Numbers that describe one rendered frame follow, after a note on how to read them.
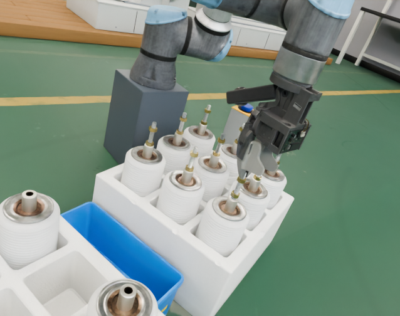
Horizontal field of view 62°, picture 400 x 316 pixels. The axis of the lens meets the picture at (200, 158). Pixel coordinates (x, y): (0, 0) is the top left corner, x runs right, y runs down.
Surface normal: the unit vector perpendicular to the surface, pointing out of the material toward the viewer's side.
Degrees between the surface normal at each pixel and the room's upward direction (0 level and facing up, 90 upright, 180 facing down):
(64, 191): 0
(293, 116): 90
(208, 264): 90
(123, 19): 90
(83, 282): 90
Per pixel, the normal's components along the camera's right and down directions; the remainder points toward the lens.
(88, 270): -0.58, 0.26
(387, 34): -0.74, 0.14
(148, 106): 0.61, 0.55
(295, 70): -0.33, 0.39
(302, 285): 0.27, -0.83
